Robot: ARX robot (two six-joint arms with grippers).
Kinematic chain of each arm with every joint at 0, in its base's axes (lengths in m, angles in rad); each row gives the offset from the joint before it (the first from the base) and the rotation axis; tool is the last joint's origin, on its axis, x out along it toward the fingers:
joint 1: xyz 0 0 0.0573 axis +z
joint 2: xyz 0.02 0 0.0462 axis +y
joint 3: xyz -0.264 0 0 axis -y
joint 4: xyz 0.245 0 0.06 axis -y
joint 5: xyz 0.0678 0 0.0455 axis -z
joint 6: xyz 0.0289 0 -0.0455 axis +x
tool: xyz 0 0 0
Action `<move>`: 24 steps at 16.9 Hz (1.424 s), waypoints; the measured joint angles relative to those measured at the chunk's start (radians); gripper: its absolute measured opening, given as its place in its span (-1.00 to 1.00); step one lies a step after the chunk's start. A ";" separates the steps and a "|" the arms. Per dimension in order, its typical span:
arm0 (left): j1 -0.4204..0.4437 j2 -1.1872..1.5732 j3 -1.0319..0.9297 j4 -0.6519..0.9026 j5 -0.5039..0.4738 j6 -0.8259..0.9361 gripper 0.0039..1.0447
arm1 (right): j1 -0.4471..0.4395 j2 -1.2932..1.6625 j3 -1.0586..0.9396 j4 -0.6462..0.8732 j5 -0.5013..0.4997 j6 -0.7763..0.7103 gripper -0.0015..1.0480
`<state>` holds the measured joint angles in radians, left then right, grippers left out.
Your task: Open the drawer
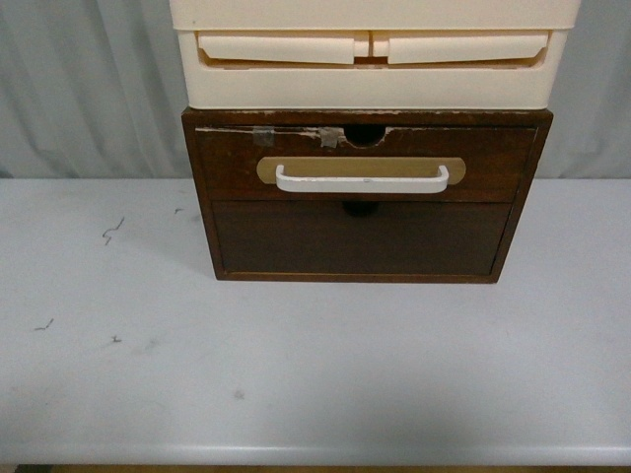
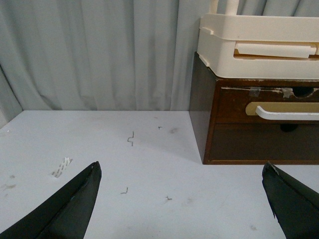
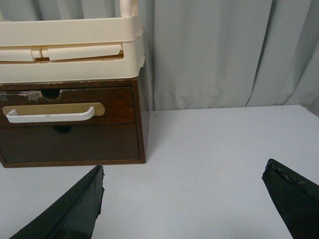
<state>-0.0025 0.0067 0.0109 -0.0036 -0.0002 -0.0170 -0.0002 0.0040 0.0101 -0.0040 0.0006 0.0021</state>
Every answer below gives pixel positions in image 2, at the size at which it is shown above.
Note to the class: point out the grey curtain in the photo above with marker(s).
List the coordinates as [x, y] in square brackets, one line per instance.
[98, 54]

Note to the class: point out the dark wooden drawer cabinet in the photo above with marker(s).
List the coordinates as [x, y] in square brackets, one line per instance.
[205, 89]

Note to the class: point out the cream plastic organizer box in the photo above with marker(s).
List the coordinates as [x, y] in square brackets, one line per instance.
[219, 33]

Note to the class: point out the wooden drawer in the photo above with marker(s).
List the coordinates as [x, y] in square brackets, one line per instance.
[259, 143]
[266, 105]

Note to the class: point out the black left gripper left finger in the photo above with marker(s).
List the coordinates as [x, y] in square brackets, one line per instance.
[64, 215]

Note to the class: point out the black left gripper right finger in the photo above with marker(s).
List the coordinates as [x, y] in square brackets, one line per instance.
[295, 205]

